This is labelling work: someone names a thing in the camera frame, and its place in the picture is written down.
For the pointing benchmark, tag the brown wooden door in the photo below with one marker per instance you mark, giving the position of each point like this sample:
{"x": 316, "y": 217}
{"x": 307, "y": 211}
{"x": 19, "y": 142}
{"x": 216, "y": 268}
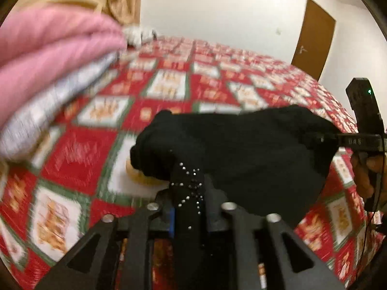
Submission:
{"x": 314, "y": 41}

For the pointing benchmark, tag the white black patterned pillow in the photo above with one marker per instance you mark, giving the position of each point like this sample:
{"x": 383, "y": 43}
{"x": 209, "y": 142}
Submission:
{"x": 136, "y": 36}

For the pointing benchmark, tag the grey white patterned pillow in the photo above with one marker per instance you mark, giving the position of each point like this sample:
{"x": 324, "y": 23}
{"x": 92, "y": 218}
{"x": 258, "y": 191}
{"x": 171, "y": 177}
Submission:
{"x": 22, "y": 132}

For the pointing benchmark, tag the black pants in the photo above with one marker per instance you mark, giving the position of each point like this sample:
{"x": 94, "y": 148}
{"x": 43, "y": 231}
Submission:
{"x": 259, "y": 160}

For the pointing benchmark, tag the red patchwork bedspread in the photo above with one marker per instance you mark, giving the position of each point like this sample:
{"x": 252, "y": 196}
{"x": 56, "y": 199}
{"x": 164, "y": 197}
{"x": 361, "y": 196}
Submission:
{"x": 78, "y": 172}

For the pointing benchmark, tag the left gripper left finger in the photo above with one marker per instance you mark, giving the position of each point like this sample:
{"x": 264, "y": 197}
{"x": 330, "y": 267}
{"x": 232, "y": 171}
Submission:
{"x": 116, "y": 253}

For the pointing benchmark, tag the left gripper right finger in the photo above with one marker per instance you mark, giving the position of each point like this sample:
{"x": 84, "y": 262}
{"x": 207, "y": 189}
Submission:
{"x": 247, "y": 251}

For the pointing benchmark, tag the pink folded blanket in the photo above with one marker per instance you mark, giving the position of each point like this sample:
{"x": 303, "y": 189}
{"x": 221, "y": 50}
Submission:
{"x": 40, "y": 45}

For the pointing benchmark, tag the person's right hand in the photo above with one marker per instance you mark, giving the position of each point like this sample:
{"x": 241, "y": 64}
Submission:
{"x": 364, "y": 187}

